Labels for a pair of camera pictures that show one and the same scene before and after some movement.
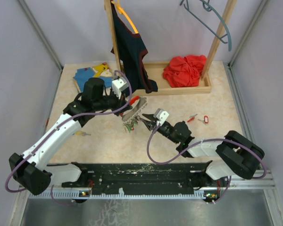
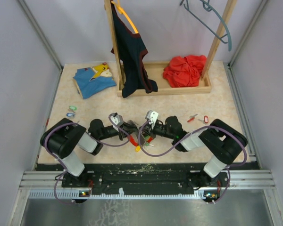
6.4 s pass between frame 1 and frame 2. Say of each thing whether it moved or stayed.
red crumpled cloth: stayed
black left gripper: moved
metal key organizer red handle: moved
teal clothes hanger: stayed
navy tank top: stayed
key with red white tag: stayed
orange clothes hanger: stayed
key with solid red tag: stayed
